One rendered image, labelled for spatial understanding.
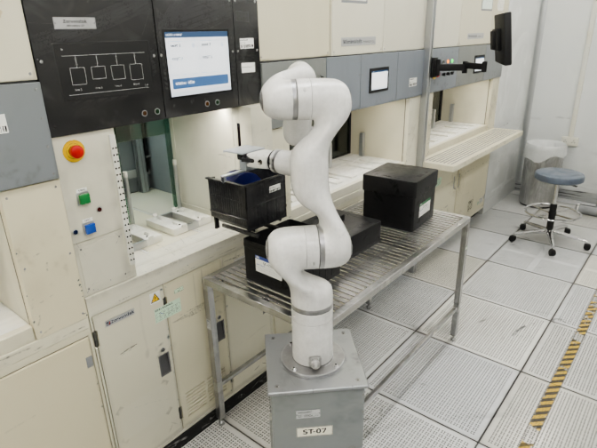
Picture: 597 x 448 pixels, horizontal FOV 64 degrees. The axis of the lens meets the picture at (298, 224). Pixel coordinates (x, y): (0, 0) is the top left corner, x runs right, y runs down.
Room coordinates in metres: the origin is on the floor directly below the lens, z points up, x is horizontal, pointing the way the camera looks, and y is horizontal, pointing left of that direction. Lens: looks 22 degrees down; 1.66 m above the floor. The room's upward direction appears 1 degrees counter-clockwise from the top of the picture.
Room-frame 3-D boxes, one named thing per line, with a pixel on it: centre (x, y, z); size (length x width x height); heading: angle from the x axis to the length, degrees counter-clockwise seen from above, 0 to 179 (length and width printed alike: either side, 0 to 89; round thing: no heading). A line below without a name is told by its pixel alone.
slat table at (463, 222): (2.03, -0.25, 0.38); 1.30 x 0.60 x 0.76; 140
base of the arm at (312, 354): (1.19, -0.03, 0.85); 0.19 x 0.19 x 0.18
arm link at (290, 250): (1.19, 0.00, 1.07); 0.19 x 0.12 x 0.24; 96
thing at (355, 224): (2.04, -0.18, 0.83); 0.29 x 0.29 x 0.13; 49
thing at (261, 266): (1.72, 0.03, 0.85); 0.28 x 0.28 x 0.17; 48
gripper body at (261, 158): (1.69, 0.11, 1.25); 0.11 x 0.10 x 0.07; 49
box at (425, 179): (2.33, -0.52, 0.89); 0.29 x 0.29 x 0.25; 54
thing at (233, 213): (1.76, 0.19, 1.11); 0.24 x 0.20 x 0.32; 139
